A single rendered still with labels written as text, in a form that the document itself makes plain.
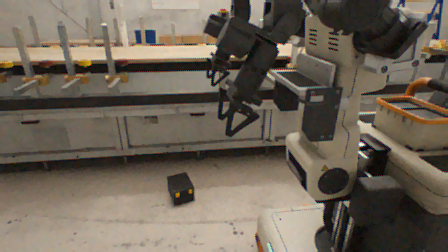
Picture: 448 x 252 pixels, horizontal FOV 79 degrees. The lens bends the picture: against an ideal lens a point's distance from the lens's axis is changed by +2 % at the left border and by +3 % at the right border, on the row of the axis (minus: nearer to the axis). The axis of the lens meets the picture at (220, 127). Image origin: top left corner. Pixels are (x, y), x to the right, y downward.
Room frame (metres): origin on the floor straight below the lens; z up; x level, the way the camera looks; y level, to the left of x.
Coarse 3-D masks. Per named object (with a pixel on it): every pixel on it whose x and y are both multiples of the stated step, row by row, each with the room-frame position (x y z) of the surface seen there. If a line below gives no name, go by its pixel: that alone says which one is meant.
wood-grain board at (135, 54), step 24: (0, 48) 2.48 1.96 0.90; (48, 48) 2.49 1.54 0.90; (72, 48) 2.50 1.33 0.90; (96, 48) 2.51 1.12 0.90; (120, 48) 2.52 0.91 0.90; (144, 48) 2.53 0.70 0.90; (168, 48) 2.53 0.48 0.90; (192, 48) 2.54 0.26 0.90; (216, 48) 2.52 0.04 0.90; (288, 48) 2.52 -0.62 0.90
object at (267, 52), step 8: (256, 40) 0.57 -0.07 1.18; (264, 40) 0.57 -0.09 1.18; (256, 48) 0.56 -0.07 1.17; (264, 48) 0.56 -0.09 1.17; (272, 48) 0.55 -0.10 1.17; (248, 56) 0.57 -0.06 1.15; (256, 56) 0.56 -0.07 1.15; (264, 56) 0.55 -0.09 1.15; (272, 56) 0.56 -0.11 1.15; (256, 64) 0.55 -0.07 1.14; (264, 64) 0.55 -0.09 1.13; (272, 64) 0.57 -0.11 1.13
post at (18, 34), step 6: (12, 30) 1.69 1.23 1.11; (18, 30) 1.69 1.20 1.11; (18, 36) 1.69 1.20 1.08; (18, 42) 1.69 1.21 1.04; (24, 42) 1.72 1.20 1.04; (18, 48) 1.69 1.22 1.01; (24, 48) 1.70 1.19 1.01; (24, 54) 1.69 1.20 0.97; (24, 60) 1.69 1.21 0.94; (24, 66) 1.69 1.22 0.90; (30, 66) 1.70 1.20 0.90; (30, 72) 1.69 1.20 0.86; (36, 90) 1.69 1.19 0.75
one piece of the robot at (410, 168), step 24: (360, 120) 1.03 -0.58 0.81; (360, 144) 0.85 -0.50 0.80; (384, 144) 0.83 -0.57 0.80; (384, 168) 0.79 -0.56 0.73; (408, 168) 0.71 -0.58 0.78; (432, 168) 0.67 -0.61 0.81; (408, 192) 0.68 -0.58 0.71; (432, 192) 0.62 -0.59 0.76; (336, 216) 0.90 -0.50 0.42; (408, 216) 0.66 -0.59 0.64; (432, 216) 0.61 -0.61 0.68; (336, 240) 0.85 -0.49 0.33; (360, 240) 0.80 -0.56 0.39; (384, 240) 0.71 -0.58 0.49; (408, 240) 0.63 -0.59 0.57; (432, 240) 0.60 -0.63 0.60
